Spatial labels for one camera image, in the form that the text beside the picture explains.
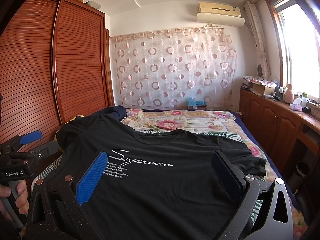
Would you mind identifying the black Superman t-shirt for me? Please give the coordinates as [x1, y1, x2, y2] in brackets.
[54, 114, 266, 239]

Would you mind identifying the folded navy clothes stack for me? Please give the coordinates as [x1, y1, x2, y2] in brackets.
[98, 106, 127, 122]

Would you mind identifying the person's left hand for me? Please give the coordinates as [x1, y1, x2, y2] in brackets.
[0, 180, 29, 222]

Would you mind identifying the yellow plush toy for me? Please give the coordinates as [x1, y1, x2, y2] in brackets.
[64, 115, 84, 124]

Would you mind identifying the wooden louvered wardrobe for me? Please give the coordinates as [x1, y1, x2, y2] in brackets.
[1, 0, 114, 145]

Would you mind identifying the long wooden cabinet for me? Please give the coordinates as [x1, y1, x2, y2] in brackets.
[239, 89, 319, 178]

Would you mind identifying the floral and leaf bedspread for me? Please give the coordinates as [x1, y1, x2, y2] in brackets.
[30, 108, 309, 240]

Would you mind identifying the pink bottle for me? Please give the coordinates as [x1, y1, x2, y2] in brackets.
[285, 83, 294, 104]

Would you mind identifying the cardboard box on cabinet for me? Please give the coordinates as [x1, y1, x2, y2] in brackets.
[252, 83, 274, 96]

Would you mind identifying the blue tissue box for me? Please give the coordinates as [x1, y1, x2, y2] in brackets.
[186, 98, 207, 110]

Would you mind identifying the circle patterned sheer curtain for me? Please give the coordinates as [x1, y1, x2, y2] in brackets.
[110, 26, 237, 110]

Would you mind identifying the window side curtain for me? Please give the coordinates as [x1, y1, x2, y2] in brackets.
[244, 1, 270, 79]

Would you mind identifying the window with wooden frame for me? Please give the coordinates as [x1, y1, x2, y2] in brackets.
[266, 0, 319, 102]

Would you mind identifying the wall air conditioner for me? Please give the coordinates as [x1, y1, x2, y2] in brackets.
[197, 2, 245, 27]

